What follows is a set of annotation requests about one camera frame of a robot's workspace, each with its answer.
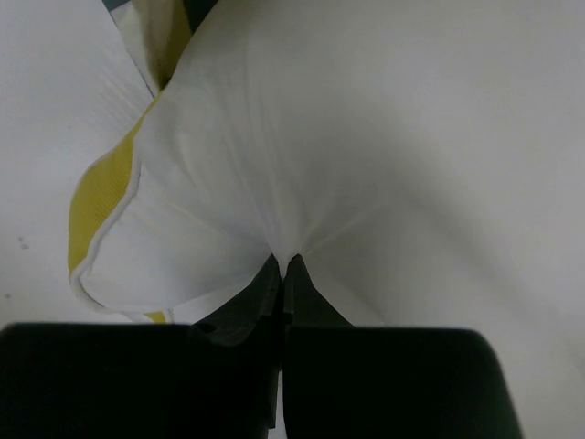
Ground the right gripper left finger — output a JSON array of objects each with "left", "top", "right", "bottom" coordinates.
[{"left": 1, "top": 258, "right": 281, "bottom": 438}]

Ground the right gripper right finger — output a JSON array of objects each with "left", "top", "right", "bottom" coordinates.
[{"left": 282, "top": 256, "right": 522, "bottom": 438}]

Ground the white pillow yellow trim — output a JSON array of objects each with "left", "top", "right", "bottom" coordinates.
[{"left": 69, "top": 1, "right": 584, "bottom": 328}]

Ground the blue tan white pillowcase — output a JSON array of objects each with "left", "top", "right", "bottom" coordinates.
[{"left": 103, "top": 0, "right": 217, "bottom": 96}]

